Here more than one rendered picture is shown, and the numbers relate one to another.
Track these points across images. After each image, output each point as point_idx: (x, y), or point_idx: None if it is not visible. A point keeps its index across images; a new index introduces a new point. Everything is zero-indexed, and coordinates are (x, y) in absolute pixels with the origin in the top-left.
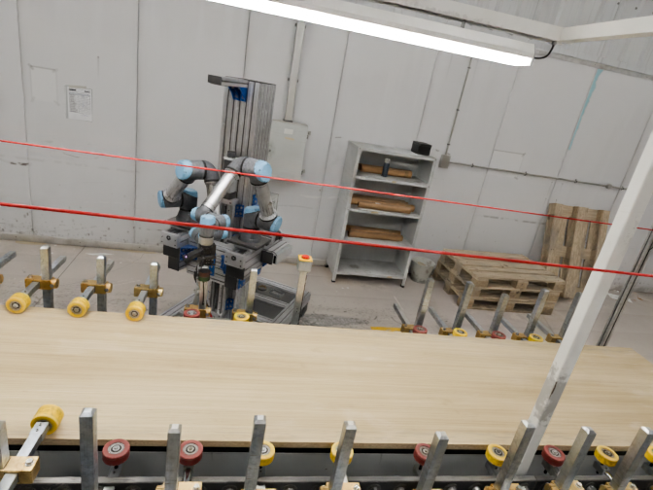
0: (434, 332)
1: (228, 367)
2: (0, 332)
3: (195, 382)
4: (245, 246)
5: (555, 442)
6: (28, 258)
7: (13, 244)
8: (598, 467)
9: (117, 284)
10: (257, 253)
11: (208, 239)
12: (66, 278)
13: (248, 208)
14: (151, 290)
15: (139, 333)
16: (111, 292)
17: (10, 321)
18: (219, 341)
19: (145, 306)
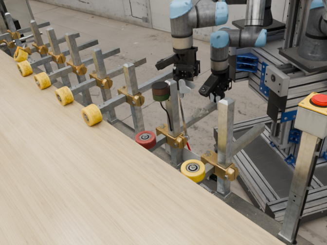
0: None
1: (74, 243)
2: (11, 102)
3: (20, 239)
4: (297, 63)
5: None
6: (200, 54)
7: (199, 43)
8: None
9: (240, 85)
10: (324, 78)
11: (177, 39)
12: (209, 73)
13: (314, 0)
14: (127, 96)
15: (72, 141)
16: (230, 91)
17: (28, 94)
18: (119, 192)
19: (100, 113)
